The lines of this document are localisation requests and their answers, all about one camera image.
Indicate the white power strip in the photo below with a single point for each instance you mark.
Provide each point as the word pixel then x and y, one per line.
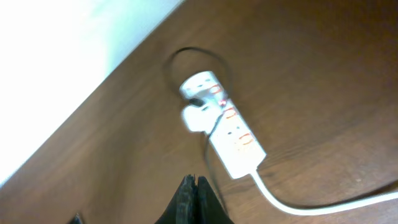
pixel 231 138

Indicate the white USB charger plug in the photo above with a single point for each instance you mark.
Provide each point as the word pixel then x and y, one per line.
pixel 201 119

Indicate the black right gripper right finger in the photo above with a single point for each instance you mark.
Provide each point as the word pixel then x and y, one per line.
pixel 210 208

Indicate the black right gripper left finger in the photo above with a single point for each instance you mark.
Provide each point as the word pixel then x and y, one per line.
pixel 182 207

